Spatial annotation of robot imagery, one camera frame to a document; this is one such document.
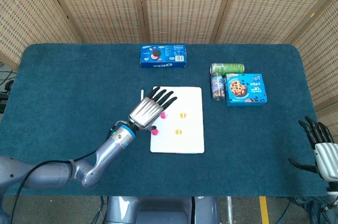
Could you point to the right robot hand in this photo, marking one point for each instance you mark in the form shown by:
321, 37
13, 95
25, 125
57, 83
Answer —
327, 158

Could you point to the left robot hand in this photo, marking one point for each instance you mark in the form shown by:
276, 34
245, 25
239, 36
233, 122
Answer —
145, 113

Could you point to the red round magnet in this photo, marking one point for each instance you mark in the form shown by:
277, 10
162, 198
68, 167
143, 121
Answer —
164, 115
155, 132

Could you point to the yellow round magnet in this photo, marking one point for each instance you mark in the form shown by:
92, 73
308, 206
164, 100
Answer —
183, 115
178, 132

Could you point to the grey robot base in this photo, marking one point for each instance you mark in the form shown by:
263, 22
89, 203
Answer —
158, 208

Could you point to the black white marker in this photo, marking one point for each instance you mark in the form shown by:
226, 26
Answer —
142, 94

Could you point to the white magnetic whiteboard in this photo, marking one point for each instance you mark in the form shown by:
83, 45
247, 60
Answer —
190, 134

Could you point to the blue Oreo cookie box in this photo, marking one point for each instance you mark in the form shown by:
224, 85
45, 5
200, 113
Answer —
163, 56

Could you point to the teal table cloth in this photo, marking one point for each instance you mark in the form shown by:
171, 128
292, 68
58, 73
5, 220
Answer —
79, 76

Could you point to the clear plastic snack jar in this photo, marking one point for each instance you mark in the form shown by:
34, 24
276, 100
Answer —
217, 86

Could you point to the green drink can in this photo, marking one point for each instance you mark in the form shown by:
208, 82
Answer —
229, 68

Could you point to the light blue cookie box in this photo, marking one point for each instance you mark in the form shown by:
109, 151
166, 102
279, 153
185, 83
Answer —
245, 92

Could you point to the metal table leg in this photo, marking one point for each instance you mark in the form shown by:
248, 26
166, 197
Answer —
229, 210

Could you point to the woven bamboo folding screen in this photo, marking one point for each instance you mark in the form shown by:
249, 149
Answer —
105, 4

